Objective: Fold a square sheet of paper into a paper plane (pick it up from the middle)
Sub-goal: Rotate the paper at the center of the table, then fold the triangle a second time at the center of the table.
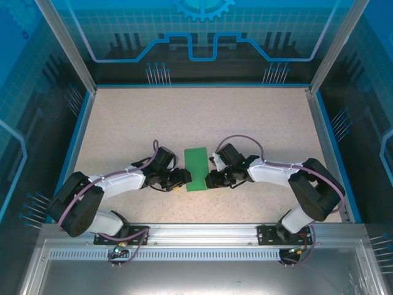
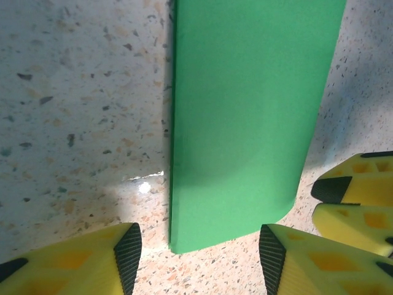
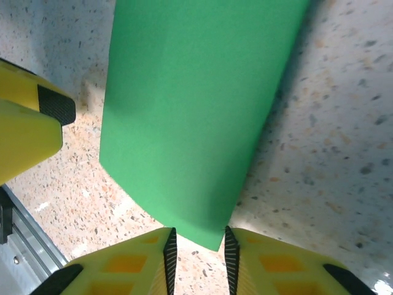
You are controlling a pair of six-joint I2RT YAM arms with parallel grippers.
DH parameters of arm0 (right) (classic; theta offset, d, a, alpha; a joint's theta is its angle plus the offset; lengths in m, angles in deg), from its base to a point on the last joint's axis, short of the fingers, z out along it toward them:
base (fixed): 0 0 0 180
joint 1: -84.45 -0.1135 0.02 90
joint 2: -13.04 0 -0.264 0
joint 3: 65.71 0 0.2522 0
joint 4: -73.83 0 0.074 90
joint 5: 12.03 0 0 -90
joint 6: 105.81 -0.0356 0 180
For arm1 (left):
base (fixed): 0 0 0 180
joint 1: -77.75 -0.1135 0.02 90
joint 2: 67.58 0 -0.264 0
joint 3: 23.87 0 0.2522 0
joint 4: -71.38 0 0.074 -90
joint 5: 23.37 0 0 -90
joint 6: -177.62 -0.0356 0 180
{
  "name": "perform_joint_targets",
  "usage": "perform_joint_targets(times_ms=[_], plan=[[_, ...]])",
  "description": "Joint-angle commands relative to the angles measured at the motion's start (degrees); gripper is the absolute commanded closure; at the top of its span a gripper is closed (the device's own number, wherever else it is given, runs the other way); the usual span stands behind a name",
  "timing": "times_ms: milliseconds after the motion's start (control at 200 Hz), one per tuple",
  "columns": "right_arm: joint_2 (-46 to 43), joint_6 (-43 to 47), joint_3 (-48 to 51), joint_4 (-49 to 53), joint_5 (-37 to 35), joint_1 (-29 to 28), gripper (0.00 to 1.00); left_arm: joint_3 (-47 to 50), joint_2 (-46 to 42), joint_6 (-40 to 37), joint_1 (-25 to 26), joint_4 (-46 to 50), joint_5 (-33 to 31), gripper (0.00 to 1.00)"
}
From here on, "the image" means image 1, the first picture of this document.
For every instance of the green cloth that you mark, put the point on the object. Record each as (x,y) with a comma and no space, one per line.
(196,159)

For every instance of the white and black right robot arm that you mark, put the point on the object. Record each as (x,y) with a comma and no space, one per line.
(316,190)

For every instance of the yellow connector with green light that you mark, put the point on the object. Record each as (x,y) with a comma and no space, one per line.
(119,248)
(295,250)

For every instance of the aluminium mounting rail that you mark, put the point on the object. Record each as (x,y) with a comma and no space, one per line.
(202,233)

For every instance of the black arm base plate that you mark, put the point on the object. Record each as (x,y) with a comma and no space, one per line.
(267,235)
(138,235)

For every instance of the aluminium side rail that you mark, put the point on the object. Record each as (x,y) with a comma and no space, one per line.
(327,153)

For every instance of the aluminium frame post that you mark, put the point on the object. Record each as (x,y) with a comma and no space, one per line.
(66,46)
(336,46)

